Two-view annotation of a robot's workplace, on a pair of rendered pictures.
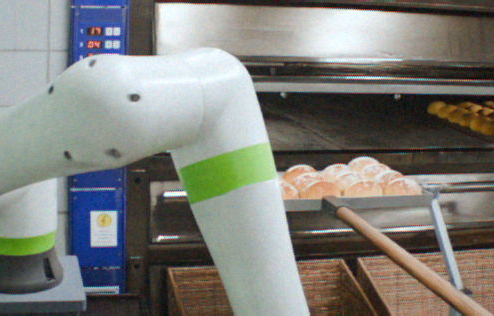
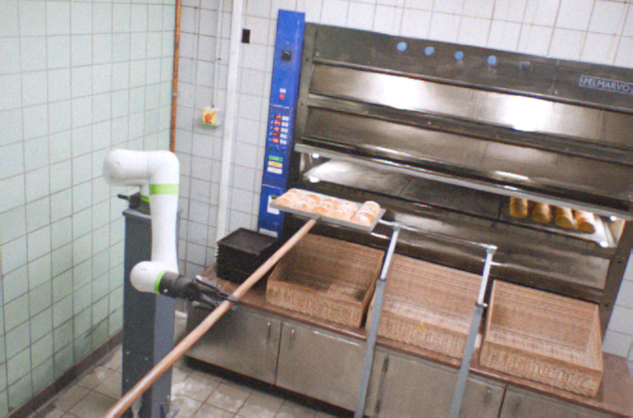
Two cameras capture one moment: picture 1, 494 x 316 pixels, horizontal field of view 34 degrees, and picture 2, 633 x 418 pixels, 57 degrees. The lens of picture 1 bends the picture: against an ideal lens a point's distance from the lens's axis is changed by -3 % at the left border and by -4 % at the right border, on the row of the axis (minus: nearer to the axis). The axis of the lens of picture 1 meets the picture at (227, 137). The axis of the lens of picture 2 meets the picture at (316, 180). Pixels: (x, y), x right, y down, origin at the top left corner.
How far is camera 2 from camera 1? 185 cm
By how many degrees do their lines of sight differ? 31
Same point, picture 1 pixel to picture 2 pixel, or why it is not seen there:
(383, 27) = (422, 137)
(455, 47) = (464, 155)
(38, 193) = not seen: hidden behind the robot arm
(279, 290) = (158, 228)
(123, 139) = (113, 173)
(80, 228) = (264, 201)
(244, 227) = (154, 206)
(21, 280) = (145, 210)
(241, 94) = (163, 168)
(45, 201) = not seen: hidden behind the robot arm
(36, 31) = (255, 112)
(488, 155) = (481, 220)
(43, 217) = not seen: hidden behind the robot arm
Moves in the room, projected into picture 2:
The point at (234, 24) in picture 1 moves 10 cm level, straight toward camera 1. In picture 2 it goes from (344, 124) to (334, 126)
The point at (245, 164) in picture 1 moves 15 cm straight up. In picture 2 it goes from (157, 188) to (159, 151)
